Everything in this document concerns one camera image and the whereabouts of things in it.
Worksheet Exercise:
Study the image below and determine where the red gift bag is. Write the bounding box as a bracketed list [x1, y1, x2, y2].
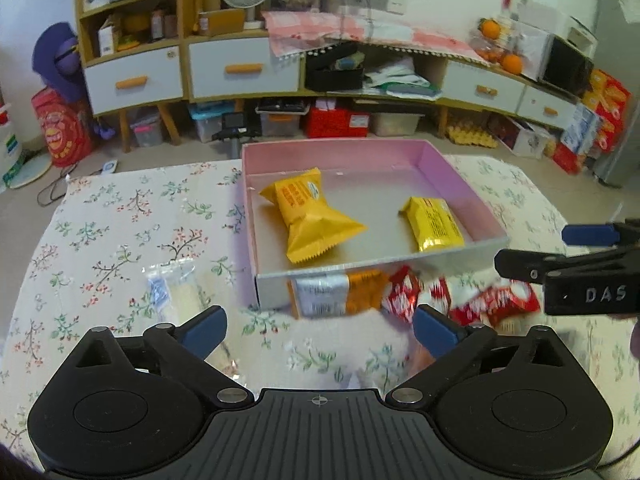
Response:
[32, 87, 93, 168]

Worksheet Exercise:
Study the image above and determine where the orange white snack pack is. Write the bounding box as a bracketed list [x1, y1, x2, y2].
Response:
[288, 270, 390, 318]

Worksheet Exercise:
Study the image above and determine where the clear white cracker pack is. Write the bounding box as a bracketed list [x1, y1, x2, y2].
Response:
[142, 258, 207, 326]

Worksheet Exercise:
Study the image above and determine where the large yellow snack bag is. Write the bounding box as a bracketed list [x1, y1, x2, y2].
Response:
[259, 167, 367, 264]

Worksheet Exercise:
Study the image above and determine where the wooden shelf cabinet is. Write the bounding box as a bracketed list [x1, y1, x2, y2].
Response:
[75, 0, 195, 152]

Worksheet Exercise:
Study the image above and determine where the floral tablecloth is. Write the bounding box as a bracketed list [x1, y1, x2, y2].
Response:
[1, 155, 639, 467]

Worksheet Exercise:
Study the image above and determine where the purple plush toy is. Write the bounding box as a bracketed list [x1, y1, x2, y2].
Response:
[32, 22, 88, 103]

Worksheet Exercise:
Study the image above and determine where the red storage box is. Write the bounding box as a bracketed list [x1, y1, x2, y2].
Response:
[304, 107, 370, 139]

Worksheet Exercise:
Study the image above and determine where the red snack packet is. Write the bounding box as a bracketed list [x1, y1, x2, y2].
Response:
[422, 278, 540, 328]
[381, 266, 422, 324]

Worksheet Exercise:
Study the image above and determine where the clear plastic storage bin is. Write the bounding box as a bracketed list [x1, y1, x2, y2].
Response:
[370, 113, 422, 136]

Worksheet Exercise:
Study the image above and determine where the orange fruit lower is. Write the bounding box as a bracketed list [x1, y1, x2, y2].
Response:
[500, 53, 523, 76]

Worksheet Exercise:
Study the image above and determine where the small yellow snack pack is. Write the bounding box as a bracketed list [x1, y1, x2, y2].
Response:
[399, 196, 465, 252]

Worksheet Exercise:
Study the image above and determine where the orange fruit upper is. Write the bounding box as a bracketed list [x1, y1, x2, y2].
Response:
[478, 18, 501, 41]

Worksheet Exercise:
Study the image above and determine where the long wooden tv cabinet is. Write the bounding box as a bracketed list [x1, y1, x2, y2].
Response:
[186, 32, 577, 130]

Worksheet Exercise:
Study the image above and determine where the silver refrigerator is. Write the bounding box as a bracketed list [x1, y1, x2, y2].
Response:
[593, 0, 640, 188]

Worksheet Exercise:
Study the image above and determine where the pink cardboard box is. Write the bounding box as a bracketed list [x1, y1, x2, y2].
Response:
[242, 139, 510, 310]

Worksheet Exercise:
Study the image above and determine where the black open box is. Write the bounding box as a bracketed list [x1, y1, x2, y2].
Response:
[304, 41, 363, 93]

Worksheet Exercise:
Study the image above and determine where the orange fruit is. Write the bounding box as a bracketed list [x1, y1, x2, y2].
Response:
[500, 53, 523, 76]
[478, 18, 501, 41]

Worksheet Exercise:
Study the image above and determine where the pink cloth runner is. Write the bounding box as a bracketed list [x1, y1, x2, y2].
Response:
[262, 11, 489, 66]

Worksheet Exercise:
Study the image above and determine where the yellow egg tray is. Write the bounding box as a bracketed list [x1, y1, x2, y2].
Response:
[445, 119, 498, 148]

